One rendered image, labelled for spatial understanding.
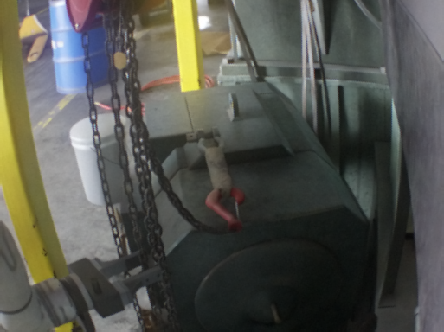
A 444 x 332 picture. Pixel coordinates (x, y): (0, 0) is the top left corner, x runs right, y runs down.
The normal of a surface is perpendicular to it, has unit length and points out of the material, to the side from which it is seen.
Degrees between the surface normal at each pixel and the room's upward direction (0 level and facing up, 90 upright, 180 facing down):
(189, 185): 0
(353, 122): 90
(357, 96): 90
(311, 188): 0
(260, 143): 0
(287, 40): 90
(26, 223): 90
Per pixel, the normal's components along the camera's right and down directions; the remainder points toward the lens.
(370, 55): -0.22, 0.47
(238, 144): -0.09, -0.88
